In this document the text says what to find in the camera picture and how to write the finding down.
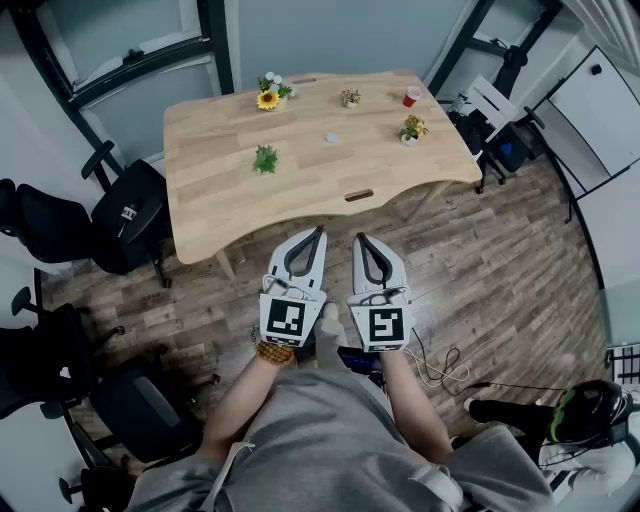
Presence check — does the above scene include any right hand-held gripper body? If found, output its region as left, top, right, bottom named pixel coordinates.
left=347, top=285, right=416, bottom=354

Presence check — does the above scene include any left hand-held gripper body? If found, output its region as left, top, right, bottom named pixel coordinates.
left=258, top=272, right=328, bottom=349

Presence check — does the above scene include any person's left forearm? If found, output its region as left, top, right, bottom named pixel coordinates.
left=198, top=349, right=296, bottom=462

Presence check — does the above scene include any person's right forearm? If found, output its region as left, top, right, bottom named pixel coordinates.
left=379, top=349, right=454, bottom=464

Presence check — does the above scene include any black device with blue screen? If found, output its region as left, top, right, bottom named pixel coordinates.
left=337, top=345, right=384, bottom=374

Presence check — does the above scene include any person's grey shoe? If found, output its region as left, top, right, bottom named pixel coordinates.
left=312, top=303, right=349, bottom=372

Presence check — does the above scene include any green leafy artificial plant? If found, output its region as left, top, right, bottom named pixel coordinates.
left=252, top=144, right=279, bottom=176

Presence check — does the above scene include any person's grey sweatshirt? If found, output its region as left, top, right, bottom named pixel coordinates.
left=127, top=367, right=556, bottom=512

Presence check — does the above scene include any orange flower potted plant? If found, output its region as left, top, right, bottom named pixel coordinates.
left=399, top=114, right=430, bottom=148

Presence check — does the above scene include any black office chair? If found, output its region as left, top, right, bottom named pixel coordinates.
left=0, top=287, right=126, bottom=421
left=39, top=344, right=221, bottom=512
left=81, top=140, right=174, bottom=290
left=0, top=178, right=101, bottom=266

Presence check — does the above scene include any black backpack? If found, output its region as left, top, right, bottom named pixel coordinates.
left=448, top=108, right=506, bottom=194

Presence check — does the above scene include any black bottle with white label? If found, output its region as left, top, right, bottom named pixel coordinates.
left=117, top=202, right=139, bottom=239

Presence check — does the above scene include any sunflower and daisy bouquet pot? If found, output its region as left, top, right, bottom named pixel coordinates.
left=256, top=71, right=298, bottom=112

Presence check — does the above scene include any dark blue bag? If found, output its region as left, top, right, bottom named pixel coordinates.
left=494, top=124, right=532, bottom=174

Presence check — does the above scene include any white chair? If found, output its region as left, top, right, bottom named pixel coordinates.
left=467, top=74, right=519, bottom=144

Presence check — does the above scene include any black stand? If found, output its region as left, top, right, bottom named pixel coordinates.
left=492, top=37, right=529, bottom=101

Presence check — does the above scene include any white board on black stand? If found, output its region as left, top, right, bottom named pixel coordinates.
left=524, top=45, right=640, bottom=224

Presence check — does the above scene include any wooden bead bracelet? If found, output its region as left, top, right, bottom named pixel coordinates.
left=252, top=339, right=297, bottom=369

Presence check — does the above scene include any white cable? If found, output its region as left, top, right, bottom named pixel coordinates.
left=403, top=344, right=471, bottom=389

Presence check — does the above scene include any black cable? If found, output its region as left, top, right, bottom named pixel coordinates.
left=409, top=327, right=567, bottom=399

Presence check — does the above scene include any grey harness strap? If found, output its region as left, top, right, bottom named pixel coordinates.
left=409, top=464, right=466, bottom=512
left=199, top=439, right=257, bottom=512

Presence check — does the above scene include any black window frame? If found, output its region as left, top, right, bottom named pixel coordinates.
left=9, top=0, right=237, bottom=169

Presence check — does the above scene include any black wire rack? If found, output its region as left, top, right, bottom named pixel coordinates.
left=606, top=343, right=640, bottom=386

